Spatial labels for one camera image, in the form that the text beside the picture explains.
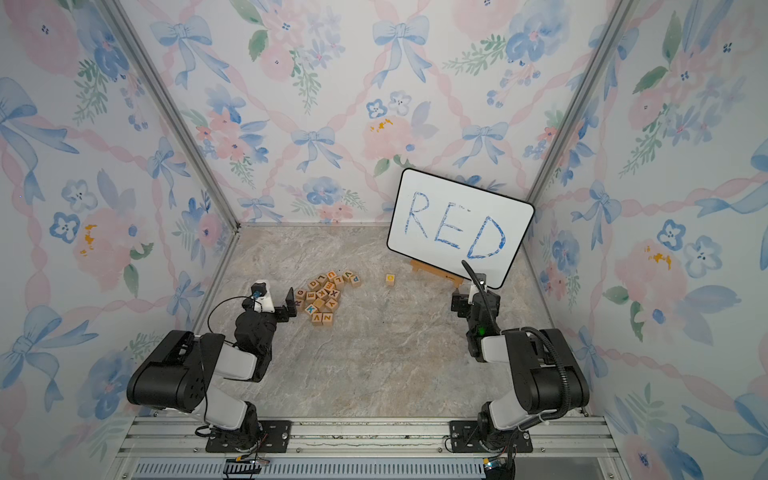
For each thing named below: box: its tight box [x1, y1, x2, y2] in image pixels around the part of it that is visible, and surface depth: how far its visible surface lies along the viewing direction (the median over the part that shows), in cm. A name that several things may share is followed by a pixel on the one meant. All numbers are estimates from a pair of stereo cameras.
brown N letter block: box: [322, 312, 334, 326], surface depth 94 cm
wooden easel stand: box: [410, 259, 464, 288], surface depth 103 cm
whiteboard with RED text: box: [387, 167, 535, 289], surface depth 95 cm
